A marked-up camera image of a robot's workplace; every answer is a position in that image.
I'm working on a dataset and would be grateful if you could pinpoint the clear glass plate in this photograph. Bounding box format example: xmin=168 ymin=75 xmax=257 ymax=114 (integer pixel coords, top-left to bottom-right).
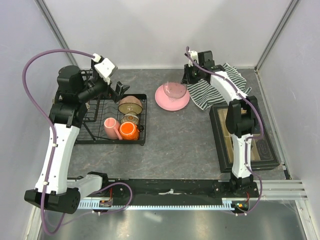
xmin=162 ymin=81 xmax=187 ymax=101

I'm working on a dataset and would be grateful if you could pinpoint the pink plate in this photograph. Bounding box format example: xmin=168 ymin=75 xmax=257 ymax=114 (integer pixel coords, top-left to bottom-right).
xmin=154 ymin=85 xmax=190 ymax=112

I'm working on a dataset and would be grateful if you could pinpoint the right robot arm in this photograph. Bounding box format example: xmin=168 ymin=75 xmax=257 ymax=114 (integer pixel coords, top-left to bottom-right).
xmin=184 ymin=47 xmax=262 ymax=197

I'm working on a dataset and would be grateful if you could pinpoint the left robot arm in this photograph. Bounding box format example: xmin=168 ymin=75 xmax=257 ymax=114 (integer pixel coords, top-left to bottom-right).
xmin=24 ymin=58 xmax=128 ymax=214

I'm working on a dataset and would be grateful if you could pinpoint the brown bowl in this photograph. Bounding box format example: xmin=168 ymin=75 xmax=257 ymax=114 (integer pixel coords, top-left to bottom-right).
xmin=118 ymin=95 xmax=143 ymax=115

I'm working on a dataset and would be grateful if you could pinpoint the striped towel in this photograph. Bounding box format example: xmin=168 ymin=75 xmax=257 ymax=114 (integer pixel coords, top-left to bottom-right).
xmin=187 ymin=63 xmax=252 ymax=110

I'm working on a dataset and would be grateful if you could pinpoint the patterned small bowl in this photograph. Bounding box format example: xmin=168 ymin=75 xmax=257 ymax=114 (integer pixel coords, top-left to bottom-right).
xmin=120 ymin=112 xmax=140 ymax=125

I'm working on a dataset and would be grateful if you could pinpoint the pink mug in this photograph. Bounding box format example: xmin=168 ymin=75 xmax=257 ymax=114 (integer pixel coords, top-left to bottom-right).
xmin=104 ymin=117 xmax=123 ymax=140

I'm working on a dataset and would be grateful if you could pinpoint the orange mug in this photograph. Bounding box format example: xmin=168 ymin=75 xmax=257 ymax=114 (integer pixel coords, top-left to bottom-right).
xmin=118 ymin=121 xmax=144 ymax=141

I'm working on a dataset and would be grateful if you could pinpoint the black rolled tie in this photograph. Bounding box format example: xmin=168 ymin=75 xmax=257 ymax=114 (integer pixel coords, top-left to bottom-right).
xmin=256 ymin=139 xmax=272 ymax=161

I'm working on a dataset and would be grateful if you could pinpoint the black glass-lid display box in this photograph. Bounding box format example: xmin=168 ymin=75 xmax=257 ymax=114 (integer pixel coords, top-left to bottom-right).
xmin=209 ymin=103 xmax=280 ymax=173

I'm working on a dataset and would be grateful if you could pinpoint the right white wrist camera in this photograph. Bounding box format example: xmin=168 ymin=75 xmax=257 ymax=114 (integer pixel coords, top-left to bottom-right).
xmin=185 ymin=50 xmax=199 ymax=67

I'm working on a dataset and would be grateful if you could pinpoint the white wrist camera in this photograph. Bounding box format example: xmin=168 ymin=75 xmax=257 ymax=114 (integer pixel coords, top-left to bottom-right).
xmin=185 ymin=50 xmax=199 ymax=67
xmin=91 ymin=53 xmax=118 ymax=85

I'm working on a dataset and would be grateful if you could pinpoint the black wire dish rack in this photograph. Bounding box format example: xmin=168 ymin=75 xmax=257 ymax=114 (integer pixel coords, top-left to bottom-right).
xmin=51 ymin=70 xmax=148 ymax=147

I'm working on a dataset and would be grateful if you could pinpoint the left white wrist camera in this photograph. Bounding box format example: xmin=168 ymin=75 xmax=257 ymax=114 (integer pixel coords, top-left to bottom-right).
xmin=91 ymin=53 xmax=118 ymax=85

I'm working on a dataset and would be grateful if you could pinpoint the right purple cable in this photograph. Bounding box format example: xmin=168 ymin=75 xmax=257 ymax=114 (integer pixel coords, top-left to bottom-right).
xmin=185 ymin=46 xmax=265 ymax=217

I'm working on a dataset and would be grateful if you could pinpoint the purple cable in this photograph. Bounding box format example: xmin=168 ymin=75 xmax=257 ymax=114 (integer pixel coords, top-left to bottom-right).
xmin=22 ymin=49 xmax=97 ymax=235
xmin=185 ymin=46 xmax=265 ymax=217

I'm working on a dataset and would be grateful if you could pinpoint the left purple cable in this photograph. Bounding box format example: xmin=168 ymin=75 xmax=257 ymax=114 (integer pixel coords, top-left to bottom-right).
xmin=22 ymin=49 xmax=97 ymax=235

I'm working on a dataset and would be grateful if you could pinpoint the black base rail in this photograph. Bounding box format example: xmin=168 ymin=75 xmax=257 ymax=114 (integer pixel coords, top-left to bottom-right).
xmin=69 ymin=177 xmax=261 ymax=207

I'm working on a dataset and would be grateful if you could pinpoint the white cable duct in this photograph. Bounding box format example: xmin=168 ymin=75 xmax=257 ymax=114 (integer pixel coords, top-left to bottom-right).
xmin=77 ymin=198 xmax=235 ymax=211

